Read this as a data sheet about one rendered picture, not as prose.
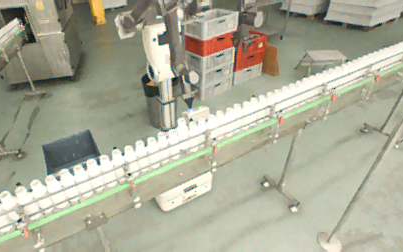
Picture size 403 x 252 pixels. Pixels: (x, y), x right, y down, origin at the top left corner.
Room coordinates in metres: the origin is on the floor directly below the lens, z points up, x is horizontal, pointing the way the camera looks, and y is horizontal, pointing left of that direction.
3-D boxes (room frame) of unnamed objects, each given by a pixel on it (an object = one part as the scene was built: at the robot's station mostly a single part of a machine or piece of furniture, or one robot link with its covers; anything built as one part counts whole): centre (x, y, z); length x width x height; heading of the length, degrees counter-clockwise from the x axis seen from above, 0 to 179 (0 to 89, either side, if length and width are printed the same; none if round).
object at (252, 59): (3.78, -1.43, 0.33); 0.61 x 0.41 x 0.22; 116
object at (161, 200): (1.66, -0.08, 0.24); 0.68 x 0.53 x 0.41; 23
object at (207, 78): (3.41, -0.83, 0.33); 0.61 x 0.41 x 0.22; 120
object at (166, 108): (1.67, -0.08, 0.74); 0.11 x 0.11 x 0.40; 23
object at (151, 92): (2.69, -0.07, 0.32); 0.45 x 0.45 x 0.64
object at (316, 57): (3.49, -2.55, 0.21); 0.61 x 0.47 x 0.41; 167
